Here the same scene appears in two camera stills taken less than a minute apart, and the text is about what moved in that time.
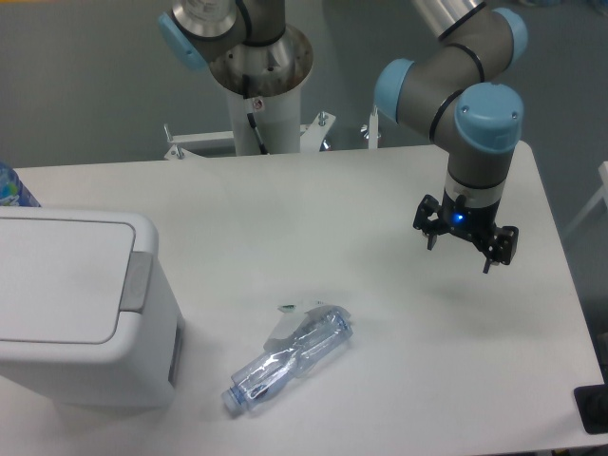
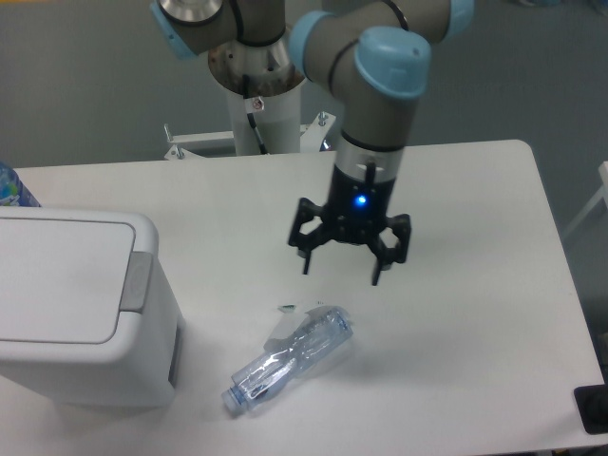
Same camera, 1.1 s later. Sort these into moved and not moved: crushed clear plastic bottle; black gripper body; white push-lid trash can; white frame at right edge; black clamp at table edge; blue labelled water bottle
Moved: black gripper body
Not moved: crushed clear plastic bottle; black clamp at table edge; blue labelled water bottle; white frame at right edge; white push-lid trash can
